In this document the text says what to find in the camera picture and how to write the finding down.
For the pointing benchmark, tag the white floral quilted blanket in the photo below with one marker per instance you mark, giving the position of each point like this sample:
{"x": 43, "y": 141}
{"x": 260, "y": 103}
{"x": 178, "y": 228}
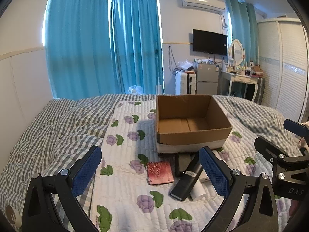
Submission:
{"x": 125, "y": 149}

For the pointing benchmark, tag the white cylindrical bottle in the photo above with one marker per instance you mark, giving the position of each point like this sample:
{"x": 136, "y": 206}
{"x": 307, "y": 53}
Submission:
{"x": 199, "y": 193}

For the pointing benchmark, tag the white suitcase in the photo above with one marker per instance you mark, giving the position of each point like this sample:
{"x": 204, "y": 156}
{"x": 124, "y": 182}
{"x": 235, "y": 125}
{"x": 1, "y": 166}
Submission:
{"x": 184, "y": 84}

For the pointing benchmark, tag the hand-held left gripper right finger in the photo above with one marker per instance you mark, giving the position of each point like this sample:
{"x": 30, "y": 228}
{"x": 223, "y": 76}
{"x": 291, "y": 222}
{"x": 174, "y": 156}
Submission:
{"x": 214, "y": 174}

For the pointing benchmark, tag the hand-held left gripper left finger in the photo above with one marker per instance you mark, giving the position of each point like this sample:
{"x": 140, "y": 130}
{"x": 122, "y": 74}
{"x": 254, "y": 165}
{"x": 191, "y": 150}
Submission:
{"x": 87, "y": 171}

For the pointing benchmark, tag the white dressing table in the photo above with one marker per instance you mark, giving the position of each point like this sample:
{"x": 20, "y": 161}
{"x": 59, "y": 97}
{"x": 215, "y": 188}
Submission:
{"x": 239, "y": 78}

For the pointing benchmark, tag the silver mini fridge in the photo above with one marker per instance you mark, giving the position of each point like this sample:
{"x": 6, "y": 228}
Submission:
{"x": 207, "y": 77}

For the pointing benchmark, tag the brown open box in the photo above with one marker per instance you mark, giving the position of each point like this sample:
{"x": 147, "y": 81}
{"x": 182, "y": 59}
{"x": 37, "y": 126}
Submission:
{"x": 257, "y": 69}

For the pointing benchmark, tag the oval white-framed mirror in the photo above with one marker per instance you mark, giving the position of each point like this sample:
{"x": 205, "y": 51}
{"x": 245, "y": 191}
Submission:
{"x": 236, "y": 52}

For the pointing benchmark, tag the red embossed case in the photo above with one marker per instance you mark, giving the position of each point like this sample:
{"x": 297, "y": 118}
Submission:
{"x": 160, "y": 174}

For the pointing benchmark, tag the black cylindrical device white label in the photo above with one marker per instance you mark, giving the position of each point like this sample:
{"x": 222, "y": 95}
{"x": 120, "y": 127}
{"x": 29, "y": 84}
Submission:
{"x": 185, "y": 181}

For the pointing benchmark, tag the white round object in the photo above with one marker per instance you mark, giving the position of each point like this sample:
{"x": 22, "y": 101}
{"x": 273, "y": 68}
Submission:
{"x": 12, "y": 215}

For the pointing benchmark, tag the brown cardboard box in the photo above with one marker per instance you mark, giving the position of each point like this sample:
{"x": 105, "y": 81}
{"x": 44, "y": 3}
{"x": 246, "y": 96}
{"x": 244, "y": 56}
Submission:
{"x": 169, "y": 106}

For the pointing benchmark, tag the grey suitcase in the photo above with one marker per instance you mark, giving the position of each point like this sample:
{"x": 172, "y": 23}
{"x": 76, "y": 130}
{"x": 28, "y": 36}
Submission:
{"x": 261, "y": 88}

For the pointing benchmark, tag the white air conditioner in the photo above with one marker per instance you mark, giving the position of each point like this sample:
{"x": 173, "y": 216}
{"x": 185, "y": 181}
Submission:
{"x": 202, "y": 3}

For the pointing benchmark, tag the black television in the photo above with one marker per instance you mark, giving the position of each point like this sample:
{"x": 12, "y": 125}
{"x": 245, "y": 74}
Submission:
{"x": 210, "y": 42}

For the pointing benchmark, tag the black rectangular case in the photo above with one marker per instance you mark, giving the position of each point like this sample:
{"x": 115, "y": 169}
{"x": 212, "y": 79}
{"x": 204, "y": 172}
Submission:
{"x": 181, "y": 164}

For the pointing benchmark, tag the crumpled clear plastic bag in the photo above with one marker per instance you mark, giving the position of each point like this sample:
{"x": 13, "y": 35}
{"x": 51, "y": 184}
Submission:
{"x": 185, "y": 65}

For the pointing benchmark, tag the wide blue curtain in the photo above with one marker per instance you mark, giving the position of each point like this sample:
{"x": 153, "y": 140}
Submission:
{"x": 79, "y": 41}

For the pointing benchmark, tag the narrow blue curtain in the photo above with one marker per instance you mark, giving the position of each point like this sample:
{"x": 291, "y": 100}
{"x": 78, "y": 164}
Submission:
{"x": 243, "y": 21}

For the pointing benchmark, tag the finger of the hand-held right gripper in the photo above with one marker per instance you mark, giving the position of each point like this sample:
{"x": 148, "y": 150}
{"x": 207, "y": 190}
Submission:
{"x": 268, "y": 149}
{"x": 295, "y": 128}

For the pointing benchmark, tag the white louvred wardrobe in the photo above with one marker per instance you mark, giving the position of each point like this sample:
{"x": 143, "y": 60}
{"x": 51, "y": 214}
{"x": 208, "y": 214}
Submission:
{"x": 284, "y": 72}

